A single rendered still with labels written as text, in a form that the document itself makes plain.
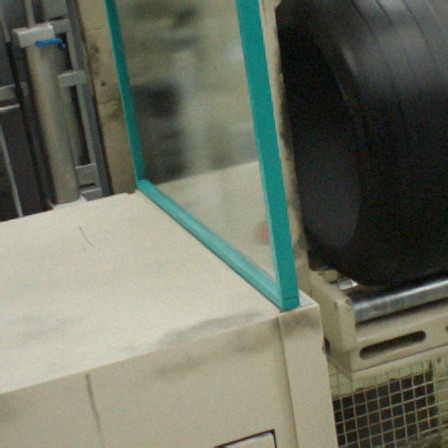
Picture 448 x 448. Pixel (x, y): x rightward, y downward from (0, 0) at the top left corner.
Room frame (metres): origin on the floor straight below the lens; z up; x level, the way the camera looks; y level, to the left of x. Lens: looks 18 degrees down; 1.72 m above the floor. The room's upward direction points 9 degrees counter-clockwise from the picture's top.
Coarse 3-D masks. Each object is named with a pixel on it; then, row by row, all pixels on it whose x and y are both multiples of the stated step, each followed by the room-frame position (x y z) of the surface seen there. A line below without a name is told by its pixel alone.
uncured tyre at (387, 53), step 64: (320, 0) 2.00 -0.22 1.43; (384, 0) 1.94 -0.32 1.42; (320, 64) 2.36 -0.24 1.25; (384, 64) 1.85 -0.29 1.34; (320, 128) 2.36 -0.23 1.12; (384, 128) 1.83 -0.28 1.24; (320, 192) 2.29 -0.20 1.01; (384, 192) 1.83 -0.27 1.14; (320, 256) 2.11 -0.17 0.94; (384, 256) 1.88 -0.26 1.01
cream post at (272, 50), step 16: (272, 0) 1.97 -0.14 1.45; (272, 16) 1.96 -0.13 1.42; (272, 32) 1.96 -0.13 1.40; (272, 48) 1.96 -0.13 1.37; (272, 64) 1.96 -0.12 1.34; (272, 80) 1.96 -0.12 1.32; (272, 96) 1.96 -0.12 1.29; (288, 128) 1.97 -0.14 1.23; (288, 144) 1.96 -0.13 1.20; (288, 160) 1.96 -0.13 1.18; (288, 176) 1.96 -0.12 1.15; (288, 192) 1.96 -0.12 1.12; (288, 208) 1.96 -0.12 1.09; (304, 240) 1.97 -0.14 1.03; (304, 256) 1.96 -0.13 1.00; (304, 272) 1.96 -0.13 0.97; (304, 288) 1.96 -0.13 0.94
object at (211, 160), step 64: (128, 0) 1.51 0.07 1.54; (192, 0) 1.24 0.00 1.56; (256, 0) 1.09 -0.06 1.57; (128, 64) 1.56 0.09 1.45; (192, 64) 1.28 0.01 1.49; (256, 64) 1.09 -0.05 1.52; (128, 128) 1.60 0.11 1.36; (192, 128) 1.32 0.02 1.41; (256, 128) 1.09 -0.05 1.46; (192, 192) 1.36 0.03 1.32; (256, 192) 1.13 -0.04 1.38; (256, 256) 1.16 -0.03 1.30
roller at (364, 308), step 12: (432, 276) 1.97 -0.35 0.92; (444, 276) 1.97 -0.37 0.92; (384, 288) 1.95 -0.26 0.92; (396, 288) 1.94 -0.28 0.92; (408, 288) 1.94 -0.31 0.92; (420, 288) 1.94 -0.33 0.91; (432, 288) 1.95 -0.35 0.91; (444, 288) 1.95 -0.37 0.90; (360, 300) 1.92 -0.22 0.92; (372, 300) 1.92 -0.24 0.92; (384, 300) 1.92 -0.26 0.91; (396, 300) 1.93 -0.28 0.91; (408, 300) 1.93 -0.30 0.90; (420, 300) 1.94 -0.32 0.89; (432, 300) 1.95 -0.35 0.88; (360, 312) 1.91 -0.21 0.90; (372, 312) 1.91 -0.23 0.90; (384, 312) 1.92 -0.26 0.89
